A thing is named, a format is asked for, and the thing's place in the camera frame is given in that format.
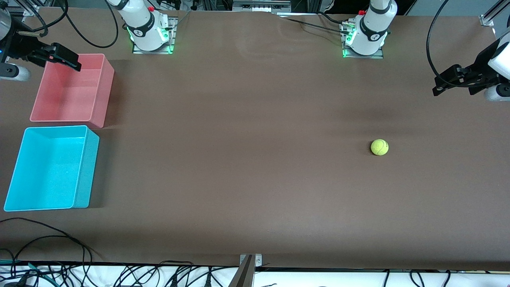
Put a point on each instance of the yellow tennis ball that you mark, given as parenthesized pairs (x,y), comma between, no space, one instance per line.
(379,147)

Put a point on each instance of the small metal bracket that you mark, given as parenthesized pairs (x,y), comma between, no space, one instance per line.
(258,261)

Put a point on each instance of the grey aluminium profile bar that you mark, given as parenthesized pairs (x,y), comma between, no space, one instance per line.
(244,275)

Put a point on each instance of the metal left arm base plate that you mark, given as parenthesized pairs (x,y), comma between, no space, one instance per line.
(380,56)

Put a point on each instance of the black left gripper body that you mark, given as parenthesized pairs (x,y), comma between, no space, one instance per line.
(477,71)

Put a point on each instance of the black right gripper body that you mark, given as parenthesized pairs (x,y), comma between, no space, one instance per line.
(18,47)

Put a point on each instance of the aluminium frame corner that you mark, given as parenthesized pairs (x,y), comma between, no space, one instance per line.
(28,10)
(488,18)

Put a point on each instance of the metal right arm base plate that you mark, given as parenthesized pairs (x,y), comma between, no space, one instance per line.
(172,40)

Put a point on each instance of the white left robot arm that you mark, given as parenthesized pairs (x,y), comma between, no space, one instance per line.
(372,28)

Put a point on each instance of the blue plastic bin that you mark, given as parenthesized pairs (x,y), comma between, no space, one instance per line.
(48,171)

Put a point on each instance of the pink plastic bin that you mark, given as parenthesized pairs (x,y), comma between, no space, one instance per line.
(71,99)

